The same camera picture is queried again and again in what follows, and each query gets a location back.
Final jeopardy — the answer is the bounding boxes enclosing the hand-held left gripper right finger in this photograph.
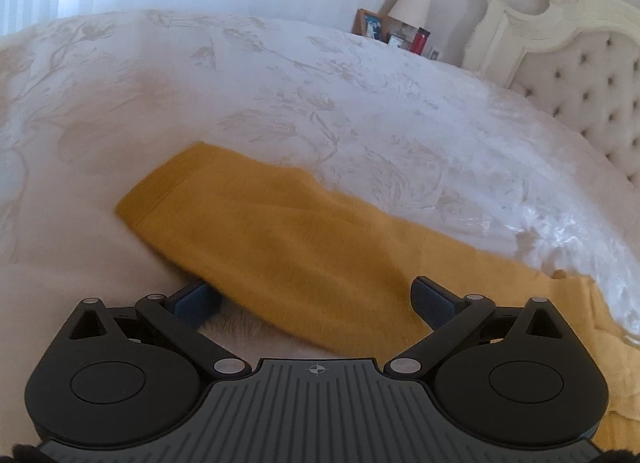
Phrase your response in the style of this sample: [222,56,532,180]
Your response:
[384,276,577,379]

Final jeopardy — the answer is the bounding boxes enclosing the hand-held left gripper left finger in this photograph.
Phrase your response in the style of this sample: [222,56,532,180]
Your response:
[66,280,252,379]

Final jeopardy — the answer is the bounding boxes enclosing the yellow knit sweater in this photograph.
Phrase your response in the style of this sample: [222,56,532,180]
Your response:
[115,141,640,451]

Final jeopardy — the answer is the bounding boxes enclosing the white floral bedspread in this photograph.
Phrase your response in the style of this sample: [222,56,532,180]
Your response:
[0,9,640,361]

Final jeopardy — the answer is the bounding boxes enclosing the red candle jar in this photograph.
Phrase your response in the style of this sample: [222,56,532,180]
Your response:
[410,27,431,56]

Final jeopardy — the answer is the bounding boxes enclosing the cream tufted headboard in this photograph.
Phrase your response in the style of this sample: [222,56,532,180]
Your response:
[460,0,640,184]

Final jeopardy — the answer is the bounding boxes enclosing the cream shade table lamp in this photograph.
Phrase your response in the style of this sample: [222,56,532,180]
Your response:
[386,0,432,37]

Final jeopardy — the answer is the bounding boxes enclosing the wooden picture frame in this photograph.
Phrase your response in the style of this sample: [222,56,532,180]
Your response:
[353,8,386,42]

